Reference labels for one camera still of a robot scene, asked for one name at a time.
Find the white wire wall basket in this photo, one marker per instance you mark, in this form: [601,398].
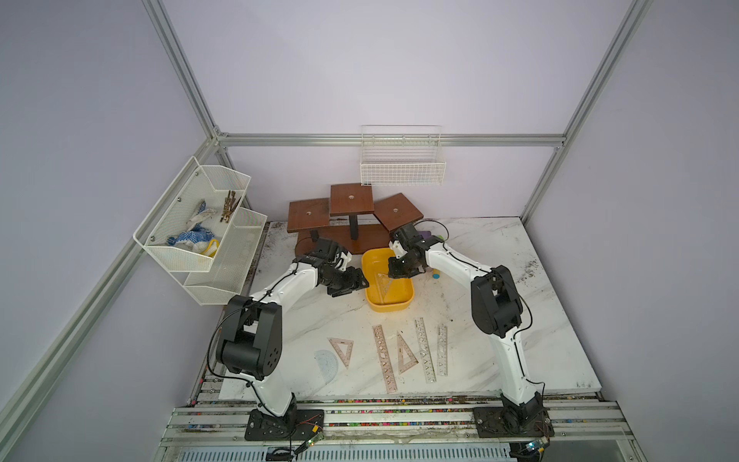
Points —
[402,155]

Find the small pink set square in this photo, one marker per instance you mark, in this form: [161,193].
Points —
[343,348]

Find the clear triangle set square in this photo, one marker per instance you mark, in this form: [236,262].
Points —
[383,285]

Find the blue clear protractor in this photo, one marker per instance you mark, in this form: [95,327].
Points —
[328,364]

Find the blue white cloth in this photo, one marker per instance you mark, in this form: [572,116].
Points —
[196,236]

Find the yellow item in bin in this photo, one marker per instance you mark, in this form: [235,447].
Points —
[211,247]

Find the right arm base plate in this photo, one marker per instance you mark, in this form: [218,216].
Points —
[513,422]

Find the white mesh bin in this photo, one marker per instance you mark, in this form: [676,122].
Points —
[232,261]
[178,230]

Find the long clear stencil ruler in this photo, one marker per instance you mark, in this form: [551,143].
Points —
[426,357]

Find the long pink stencil ruler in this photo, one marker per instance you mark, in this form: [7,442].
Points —
[384,359]

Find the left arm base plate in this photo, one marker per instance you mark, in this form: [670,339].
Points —
[297,425]

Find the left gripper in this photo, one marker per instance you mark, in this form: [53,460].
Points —
[353,281]

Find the upper white mesh bin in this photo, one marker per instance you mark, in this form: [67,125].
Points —
[178,230]

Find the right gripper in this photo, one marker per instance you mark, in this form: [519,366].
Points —
[395,272]

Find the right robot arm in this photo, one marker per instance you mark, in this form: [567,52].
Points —
[496,309]

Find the tall pink set square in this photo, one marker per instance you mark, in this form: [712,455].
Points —
[406,358]

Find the yellow plastic storage box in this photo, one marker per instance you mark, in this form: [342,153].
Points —
[402,292]

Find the short clear stencil ruler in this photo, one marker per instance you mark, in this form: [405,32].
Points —
[442,350]

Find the lower white mesh bin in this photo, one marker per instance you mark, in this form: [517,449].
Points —
[232,261]

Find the brown wooden tiered stand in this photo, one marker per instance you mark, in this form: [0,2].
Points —
[350,216]

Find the brown clothespins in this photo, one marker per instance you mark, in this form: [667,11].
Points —
[230,205]

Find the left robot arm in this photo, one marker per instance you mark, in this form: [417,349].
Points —
[249,340]

